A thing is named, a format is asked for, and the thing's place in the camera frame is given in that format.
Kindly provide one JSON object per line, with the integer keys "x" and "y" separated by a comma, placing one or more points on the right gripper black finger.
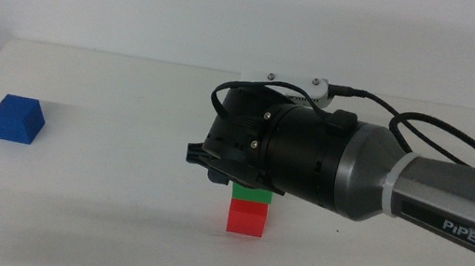
{"x": 199, "y": 154}

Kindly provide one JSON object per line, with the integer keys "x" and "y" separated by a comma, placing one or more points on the green cube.
{"x": 252, "y": 194}

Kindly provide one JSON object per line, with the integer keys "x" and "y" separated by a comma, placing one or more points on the red cube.
{"x": 247, "y": 218}

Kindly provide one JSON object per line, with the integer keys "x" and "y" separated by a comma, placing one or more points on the blue cube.
{"x": 15, "y": 119}

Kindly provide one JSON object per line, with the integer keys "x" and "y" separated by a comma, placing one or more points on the right grey black robot arm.
{"x": 445, "y": 192}

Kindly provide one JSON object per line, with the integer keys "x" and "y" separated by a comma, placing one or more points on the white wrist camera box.
{"x": 301, "y": 82}

